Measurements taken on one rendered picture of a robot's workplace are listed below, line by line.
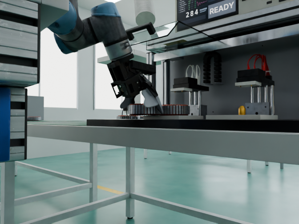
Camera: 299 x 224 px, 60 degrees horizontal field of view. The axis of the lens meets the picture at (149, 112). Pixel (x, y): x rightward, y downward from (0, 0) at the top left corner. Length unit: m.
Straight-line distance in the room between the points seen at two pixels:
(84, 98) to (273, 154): 5.74
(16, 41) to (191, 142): 0.39
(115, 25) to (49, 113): 4.96
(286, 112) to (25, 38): 0.87
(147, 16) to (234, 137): 1.78
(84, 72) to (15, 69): 5.87
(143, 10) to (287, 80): 1.43
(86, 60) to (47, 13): 5.90
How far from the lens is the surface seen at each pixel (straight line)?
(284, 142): 0.49
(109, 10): 0.77
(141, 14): 2.18
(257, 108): 0.90
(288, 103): 1.01
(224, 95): 1.09
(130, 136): 0.68
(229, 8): 1.02
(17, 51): 0.31
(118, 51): 0.76
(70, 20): 0.64
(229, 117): 0.72
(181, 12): 1.12
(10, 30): 0.32
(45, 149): 5.65
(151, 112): 0.80
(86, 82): 6.18
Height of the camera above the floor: 0.77
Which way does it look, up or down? 1 degrees up
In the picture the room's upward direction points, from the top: straight up
